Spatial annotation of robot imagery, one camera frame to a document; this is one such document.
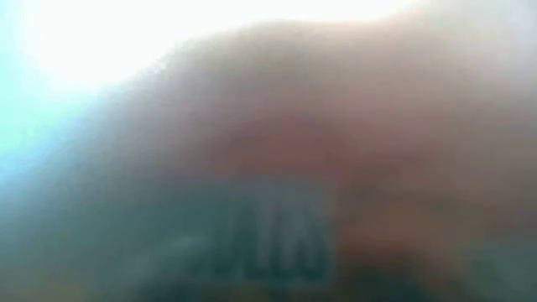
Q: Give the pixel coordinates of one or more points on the red Savory Noodle pack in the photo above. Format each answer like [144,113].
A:
[302,142]

